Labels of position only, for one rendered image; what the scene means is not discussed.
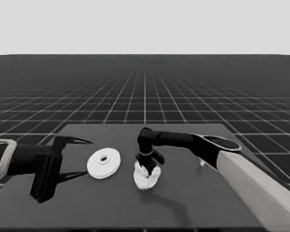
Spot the large thick white disc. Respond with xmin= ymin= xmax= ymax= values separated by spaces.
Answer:
xmin=86 ymin=147 xmax=122 ymax=180

